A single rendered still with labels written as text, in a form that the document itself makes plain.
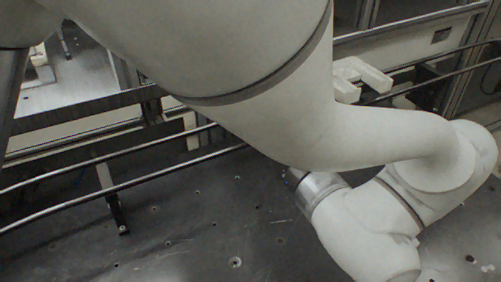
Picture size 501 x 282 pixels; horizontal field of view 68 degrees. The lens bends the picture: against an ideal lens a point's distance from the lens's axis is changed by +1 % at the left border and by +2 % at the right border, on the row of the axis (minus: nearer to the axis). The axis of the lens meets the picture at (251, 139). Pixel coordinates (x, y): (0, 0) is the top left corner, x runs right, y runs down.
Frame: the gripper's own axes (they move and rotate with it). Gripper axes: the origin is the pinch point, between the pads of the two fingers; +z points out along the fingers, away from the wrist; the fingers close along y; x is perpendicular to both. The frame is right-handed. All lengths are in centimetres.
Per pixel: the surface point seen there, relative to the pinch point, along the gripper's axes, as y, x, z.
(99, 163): -6.7, 32.6, 11.0
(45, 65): 7.9, 36.5, 31.2
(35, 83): 4, 40, 32
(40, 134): -88, 61, 149
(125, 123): -70, 17, 111
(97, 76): 3.3, 27.0, 29.8
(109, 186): -6.8, 32.1, 3.2
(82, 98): 3.3, 31.6, 21.7
